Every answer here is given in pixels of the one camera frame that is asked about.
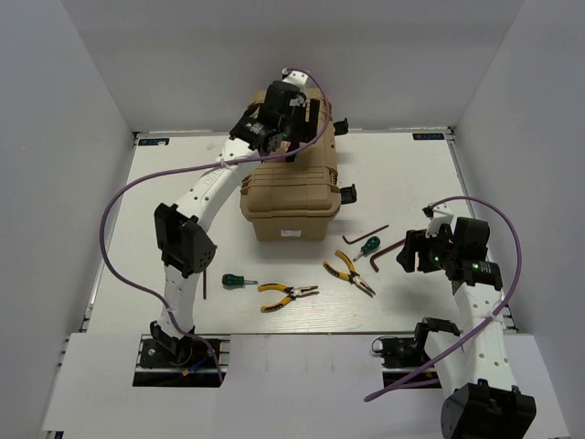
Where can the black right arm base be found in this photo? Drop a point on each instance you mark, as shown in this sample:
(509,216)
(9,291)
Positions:
(402,354)

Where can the green stubby screwdriver left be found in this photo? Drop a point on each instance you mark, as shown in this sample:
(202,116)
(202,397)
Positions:
(230,280)

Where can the yellow pliers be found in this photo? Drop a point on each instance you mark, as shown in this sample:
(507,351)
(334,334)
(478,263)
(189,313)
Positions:
(350,275)
(291,294)

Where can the green stubby screwdriver right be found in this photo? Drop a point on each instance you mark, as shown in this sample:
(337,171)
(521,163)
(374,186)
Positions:
(368,247)

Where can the yellow pliers right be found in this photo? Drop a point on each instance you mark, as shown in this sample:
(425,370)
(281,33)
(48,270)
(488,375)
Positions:
(350,275)

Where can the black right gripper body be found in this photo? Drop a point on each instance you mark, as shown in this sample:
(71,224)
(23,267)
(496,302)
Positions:
(434,251)

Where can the green stubby screwdriver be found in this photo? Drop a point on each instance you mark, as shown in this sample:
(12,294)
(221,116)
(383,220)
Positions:
(368,247)
(230,280)

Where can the yellow pliers centre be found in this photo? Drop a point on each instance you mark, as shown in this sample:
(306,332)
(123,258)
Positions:
(291,294)

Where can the dark hex key small right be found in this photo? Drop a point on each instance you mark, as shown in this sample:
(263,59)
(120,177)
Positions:
(351,241)

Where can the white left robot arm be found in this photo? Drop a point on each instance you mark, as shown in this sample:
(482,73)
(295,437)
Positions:
(181,229)

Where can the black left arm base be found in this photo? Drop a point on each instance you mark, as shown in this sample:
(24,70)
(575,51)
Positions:
(191,367)

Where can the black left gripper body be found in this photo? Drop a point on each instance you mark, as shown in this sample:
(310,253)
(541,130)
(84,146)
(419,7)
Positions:
(295,127)

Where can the tan plastic toolbox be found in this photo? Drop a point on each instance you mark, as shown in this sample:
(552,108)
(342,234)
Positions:
(296,201)

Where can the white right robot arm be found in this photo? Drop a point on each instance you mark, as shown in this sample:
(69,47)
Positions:
(482,397)

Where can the dark hex key large right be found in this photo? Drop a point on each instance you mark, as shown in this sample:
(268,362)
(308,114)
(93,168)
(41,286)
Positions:
(373,260)

